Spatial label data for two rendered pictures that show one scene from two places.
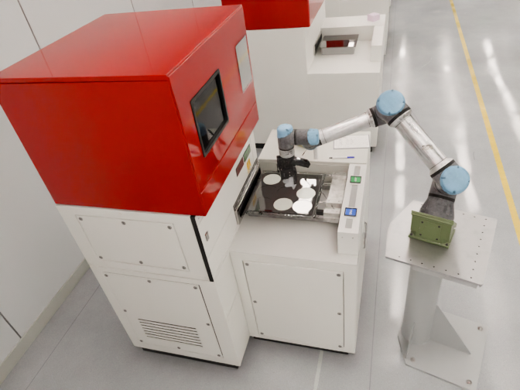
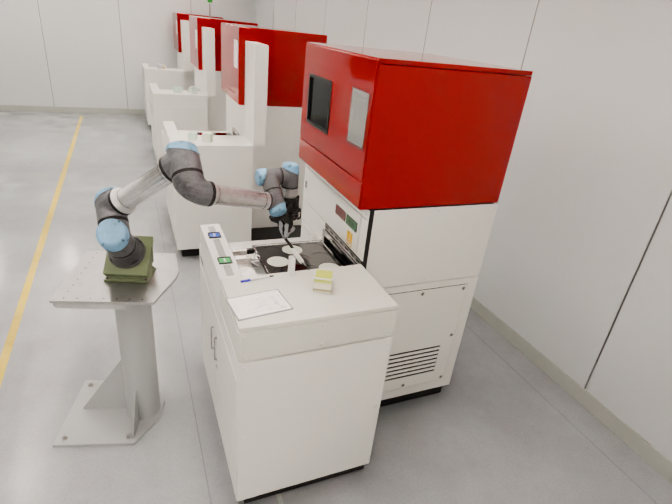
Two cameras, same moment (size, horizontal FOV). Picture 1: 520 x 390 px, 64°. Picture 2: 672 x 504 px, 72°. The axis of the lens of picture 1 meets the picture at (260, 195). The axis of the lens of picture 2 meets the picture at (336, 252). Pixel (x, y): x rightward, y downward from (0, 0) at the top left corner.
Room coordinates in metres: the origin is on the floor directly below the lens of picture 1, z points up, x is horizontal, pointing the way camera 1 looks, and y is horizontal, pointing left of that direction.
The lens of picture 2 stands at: (3.23, -1.44, 1.91)
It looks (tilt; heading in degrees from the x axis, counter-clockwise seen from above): 26 degrees down; 133
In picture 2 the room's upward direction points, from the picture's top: 7 degrees clockwise
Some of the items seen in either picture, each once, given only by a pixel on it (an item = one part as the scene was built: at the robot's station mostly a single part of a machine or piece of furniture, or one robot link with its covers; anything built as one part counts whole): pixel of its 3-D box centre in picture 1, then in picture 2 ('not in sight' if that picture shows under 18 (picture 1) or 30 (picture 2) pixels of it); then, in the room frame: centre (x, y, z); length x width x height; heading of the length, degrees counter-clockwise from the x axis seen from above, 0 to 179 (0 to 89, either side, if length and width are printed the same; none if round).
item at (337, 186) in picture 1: (336, 198); (244, 273); (1.70, -0.40, 0.87); 0.36 x 0.08 x 0.03; 159
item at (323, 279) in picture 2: not in sight; (323, 281); (2.12, -0.31, 1.00); 0.07 x 0.07 x 0.07; 43
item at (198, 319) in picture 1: (198, 268); (373, 308); (1.80, 0.45, 0.41); 0.82 x 0.71 x 0.82; 159
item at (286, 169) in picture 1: (286, 165); (289, 208); (1.69, -0.15, 1.13); 0.09 x 0.08 x 0.12; 98
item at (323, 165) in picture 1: (316, 155); (307, 307); (2.11, -0.37, 0.89); 0.62 x 0.35 x 0.14; 69
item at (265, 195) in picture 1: (286, 192); (299, 259); (1.78, -0.14, 0.90); 0.34 x 0.34 x 0.01; 69
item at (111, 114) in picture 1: (149, 103); (399, 120); (1.79, 0.43, 1.52); 0.81 x 0.75 x 0.59; 159
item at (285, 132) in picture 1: (285, 137); (289, 175); (1.69, -0.17, 1.29); 0.09 x 0.08 x 0.11; 73
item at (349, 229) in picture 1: (353, 206); (219, 261); (1.59, -0.46, 0.89); 0.55 x 0.09 x 0.14; 159
